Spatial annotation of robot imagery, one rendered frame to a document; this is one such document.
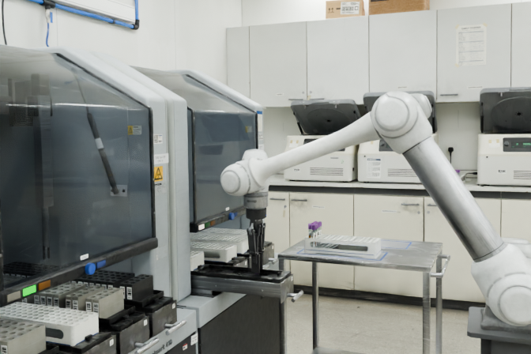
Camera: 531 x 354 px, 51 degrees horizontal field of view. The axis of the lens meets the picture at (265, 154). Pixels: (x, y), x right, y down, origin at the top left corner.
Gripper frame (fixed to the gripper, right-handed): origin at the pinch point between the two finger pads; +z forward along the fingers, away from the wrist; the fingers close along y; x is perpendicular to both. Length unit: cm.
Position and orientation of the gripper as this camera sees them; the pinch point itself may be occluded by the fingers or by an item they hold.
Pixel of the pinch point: (257, 262)
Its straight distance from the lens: 206.0
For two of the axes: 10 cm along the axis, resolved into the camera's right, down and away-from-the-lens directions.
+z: 0.2, 10.0, 0.6
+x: 9.3, 0.1, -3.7
